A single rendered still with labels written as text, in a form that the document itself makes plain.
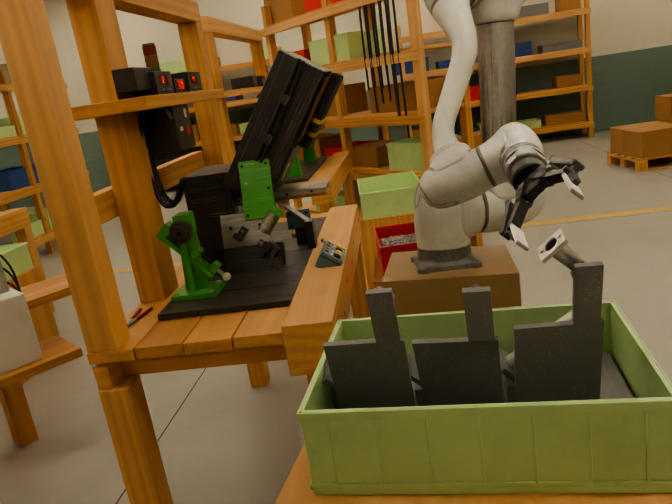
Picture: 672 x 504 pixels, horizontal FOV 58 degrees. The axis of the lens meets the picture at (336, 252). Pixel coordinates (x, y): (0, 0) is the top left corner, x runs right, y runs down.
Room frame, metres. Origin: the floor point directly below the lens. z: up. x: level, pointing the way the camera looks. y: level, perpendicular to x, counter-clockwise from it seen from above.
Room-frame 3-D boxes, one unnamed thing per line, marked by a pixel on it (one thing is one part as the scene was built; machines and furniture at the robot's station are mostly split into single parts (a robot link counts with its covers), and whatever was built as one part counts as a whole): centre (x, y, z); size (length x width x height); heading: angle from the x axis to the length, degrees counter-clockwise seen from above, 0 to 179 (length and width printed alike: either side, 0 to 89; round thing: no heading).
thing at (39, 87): (2.32, 0.59, 1.36); 1.49 x 0.09 x 0.97; 173
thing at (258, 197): (2.21, 0.24, 1.17); 0.13 x 0.12 x 0.20; 173
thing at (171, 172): (2.33, 0.66, 1.23); 1.30 x 0.05 x 0.09; 173
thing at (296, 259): (2.29, 0.29, 0.89); 1.10 x 0.42 x 0.02; 173
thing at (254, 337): (2.29, 0.29, 0.44); 1.49 x 0.70 x 0.88; 173
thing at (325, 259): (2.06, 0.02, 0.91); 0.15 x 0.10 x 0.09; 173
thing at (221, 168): (2.41, 0.42, 1.07); 0.30 x 0.18 x 0.34; 173
